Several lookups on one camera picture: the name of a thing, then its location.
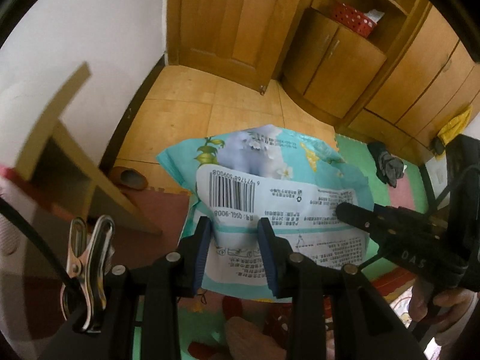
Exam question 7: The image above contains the person's leg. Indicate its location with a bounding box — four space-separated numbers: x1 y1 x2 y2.
224 316 287 360

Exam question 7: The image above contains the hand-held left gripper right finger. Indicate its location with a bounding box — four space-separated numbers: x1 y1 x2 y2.
256 217 428 360

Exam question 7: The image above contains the brown slipper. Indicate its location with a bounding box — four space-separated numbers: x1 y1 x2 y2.
109 166 148 191

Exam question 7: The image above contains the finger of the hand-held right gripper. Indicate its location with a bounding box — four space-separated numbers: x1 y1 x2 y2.
335 202 448 241

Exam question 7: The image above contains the yellow cloth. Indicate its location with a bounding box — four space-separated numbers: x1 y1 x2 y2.
437 104 474 147

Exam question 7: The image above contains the colourful foam floor mat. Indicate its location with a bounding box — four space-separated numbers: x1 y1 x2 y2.
0 131 436 360

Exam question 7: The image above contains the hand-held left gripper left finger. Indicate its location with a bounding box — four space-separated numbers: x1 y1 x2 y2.
39 215 213 360

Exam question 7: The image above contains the teal printed wipes packet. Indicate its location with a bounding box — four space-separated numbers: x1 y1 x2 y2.
155 123 381 302

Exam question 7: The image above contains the thick black gripper cable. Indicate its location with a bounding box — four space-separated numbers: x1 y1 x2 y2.
0 197 72 293

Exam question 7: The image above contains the person's right hand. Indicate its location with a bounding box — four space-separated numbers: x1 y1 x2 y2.
409 281 479 323

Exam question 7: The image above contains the dark grey cloth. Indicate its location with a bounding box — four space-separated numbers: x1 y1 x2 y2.
367 141 408 189

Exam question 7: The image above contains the wooden cabinet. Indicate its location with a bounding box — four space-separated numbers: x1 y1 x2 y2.
281 0 480 166

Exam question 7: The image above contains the metal spring clip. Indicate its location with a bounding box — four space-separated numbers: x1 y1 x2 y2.
61 215 115 334

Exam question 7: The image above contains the person's right forearm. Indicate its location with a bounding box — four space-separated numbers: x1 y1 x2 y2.
435 304 480 357

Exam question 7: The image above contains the red polka dot basket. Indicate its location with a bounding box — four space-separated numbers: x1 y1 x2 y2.
329 2 378 39

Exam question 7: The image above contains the beige bedside table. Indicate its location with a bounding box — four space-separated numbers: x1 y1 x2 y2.
14 62 164 235

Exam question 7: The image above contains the wooden door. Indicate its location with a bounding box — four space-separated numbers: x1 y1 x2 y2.
179 0 291 95

